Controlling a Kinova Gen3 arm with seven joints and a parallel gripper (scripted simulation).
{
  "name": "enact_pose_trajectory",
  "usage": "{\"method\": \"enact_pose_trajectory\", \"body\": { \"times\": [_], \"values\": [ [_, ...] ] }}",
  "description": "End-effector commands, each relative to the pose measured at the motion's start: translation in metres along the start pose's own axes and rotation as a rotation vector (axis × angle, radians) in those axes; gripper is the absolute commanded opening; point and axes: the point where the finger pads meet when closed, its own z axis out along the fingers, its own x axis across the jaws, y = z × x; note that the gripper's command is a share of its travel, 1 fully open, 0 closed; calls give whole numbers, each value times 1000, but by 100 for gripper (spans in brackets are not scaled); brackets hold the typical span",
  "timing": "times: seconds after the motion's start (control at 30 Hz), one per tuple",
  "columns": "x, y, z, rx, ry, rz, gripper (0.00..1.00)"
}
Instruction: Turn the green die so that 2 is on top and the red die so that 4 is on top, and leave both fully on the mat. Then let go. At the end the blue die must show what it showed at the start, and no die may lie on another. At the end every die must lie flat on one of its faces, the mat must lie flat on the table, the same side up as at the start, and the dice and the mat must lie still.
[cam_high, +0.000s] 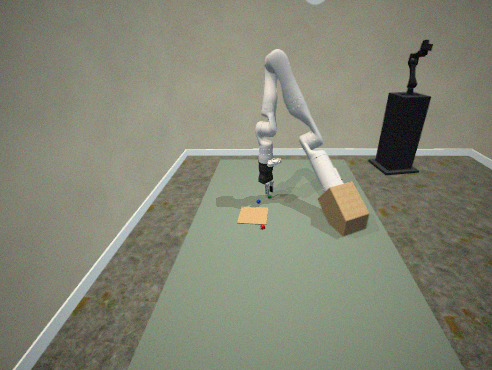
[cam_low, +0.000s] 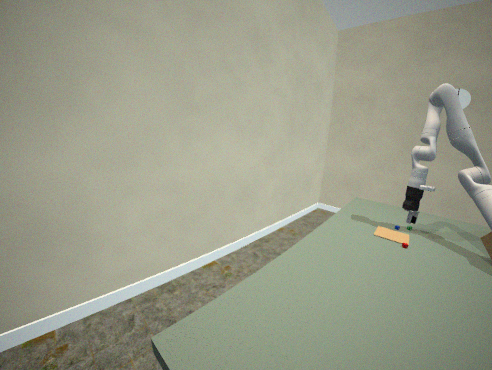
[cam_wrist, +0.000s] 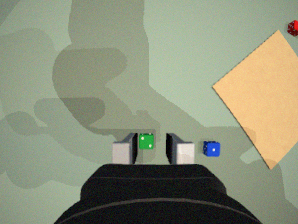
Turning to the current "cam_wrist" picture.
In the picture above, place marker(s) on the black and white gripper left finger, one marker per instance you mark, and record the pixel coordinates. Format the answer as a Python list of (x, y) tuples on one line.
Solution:
[(125, 151)]

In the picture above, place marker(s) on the red die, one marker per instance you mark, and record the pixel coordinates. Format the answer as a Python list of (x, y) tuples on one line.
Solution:
[(293, 28)]

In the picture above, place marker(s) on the orange square mat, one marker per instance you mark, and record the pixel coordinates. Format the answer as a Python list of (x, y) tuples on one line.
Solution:
[(261, 93)]

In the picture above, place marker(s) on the blue die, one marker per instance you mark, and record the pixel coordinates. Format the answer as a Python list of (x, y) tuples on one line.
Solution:
[(211, 148)]

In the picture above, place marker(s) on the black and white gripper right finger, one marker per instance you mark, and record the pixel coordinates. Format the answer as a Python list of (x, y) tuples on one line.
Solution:
[(178, 151)]

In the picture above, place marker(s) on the green die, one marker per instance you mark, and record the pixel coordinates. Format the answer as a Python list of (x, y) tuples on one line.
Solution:
[(146, 141)]

